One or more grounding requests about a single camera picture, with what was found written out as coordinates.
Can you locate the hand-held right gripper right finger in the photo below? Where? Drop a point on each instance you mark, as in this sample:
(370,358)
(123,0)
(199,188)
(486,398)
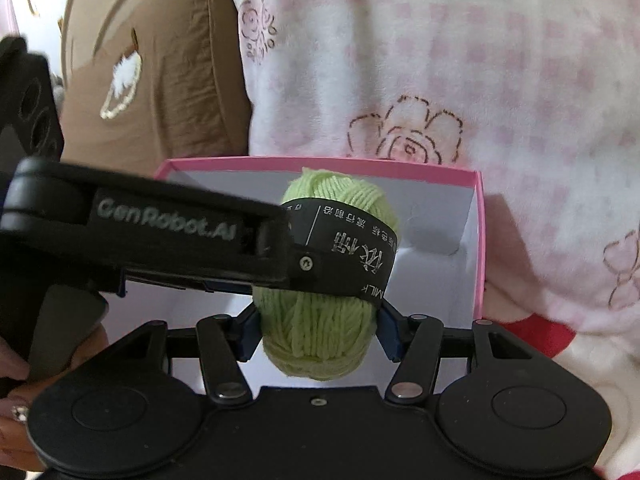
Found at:
(390,332)

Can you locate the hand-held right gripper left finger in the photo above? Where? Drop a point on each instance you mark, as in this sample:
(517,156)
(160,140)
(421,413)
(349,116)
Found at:
(249,332)

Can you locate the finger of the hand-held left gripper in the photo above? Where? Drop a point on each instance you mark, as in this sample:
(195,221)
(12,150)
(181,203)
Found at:
(220,286)
(292,260)

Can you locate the green yarn ball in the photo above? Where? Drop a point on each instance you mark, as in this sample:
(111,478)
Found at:
(310,332)

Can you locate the pink cardboard box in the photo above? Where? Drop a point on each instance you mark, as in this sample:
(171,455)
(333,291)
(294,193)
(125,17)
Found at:
(435,220)

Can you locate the person's left hand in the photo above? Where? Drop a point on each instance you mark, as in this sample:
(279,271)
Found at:
(12,360)

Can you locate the grey plush toy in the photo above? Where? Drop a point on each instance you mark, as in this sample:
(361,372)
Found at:
(58,91)

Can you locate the brown embroidered pillow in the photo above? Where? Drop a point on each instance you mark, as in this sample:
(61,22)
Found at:
(175,60)

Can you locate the pink floral checkered pillow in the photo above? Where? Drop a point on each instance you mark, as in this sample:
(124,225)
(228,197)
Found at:
(450,60)

